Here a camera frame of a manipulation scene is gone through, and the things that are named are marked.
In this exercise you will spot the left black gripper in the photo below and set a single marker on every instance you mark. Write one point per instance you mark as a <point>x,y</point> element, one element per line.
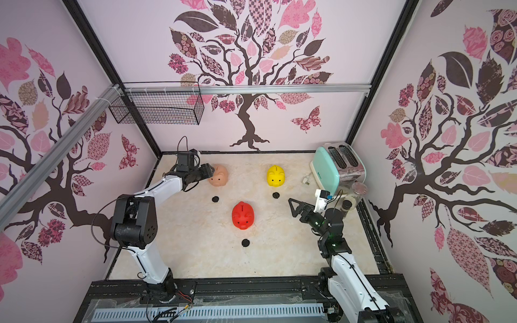
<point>209,171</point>

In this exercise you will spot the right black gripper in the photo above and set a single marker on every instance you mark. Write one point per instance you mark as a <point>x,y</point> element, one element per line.
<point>306,216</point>

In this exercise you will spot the peach piggy bank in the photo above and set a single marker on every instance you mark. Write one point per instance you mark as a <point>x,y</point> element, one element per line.
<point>220,177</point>

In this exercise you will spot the red piggy bank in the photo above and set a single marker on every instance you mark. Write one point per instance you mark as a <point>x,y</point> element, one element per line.
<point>243,216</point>

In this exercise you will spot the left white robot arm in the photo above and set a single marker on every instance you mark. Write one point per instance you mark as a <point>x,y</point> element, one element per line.
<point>135,222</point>

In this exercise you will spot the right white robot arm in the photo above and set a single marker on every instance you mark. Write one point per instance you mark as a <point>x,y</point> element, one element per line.
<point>343,279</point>

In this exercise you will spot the yellow piggy bank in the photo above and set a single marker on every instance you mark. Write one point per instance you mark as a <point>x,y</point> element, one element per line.
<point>275,176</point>

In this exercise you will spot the mint green toaster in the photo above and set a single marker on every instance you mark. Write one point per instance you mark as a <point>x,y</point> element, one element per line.
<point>336,166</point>

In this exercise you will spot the glass spice jar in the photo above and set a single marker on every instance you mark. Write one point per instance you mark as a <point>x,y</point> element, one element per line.
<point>353,196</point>

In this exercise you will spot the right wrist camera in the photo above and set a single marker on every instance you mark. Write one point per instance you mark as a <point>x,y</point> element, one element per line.
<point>323,198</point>

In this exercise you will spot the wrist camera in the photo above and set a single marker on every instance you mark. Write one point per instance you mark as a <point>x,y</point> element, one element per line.
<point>323,198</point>
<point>187,161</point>

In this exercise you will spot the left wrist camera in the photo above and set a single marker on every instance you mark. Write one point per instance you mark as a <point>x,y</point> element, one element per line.
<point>187,161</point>

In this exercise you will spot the black wire basket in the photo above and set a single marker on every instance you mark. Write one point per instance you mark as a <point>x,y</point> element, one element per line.
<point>159,103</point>

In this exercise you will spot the black base frame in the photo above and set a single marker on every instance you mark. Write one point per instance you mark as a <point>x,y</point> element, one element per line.
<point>110,294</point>

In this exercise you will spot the aluminium rail back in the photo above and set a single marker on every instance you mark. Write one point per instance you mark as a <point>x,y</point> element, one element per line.
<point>300,88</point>

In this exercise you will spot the aluminium rail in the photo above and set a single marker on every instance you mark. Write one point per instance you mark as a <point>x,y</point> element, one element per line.
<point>19,195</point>
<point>300,88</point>

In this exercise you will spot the white slotted cable duct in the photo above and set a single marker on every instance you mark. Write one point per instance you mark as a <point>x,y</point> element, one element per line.
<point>234,313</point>

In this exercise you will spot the aluminium rail left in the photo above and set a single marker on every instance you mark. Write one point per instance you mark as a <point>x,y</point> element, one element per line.
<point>19,195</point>

